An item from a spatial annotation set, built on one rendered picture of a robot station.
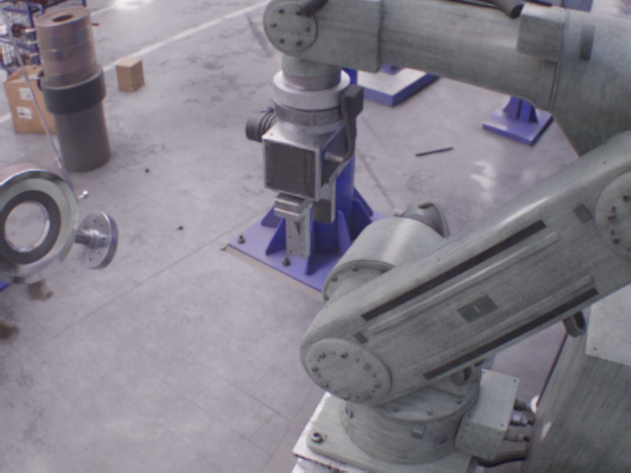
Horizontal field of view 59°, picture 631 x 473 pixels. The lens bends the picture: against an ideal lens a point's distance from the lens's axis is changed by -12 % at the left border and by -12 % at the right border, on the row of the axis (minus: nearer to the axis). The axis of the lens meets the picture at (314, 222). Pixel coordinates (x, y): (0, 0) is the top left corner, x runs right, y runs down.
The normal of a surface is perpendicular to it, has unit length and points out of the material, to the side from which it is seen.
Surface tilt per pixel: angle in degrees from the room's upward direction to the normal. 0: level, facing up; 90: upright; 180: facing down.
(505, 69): 94
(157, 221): 0
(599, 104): 107
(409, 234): 7
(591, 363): 90
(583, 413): 90
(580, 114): 112
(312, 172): 90
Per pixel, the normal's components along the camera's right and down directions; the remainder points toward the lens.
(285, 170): -0.40, 0.55
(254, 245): 0.00, -0.80
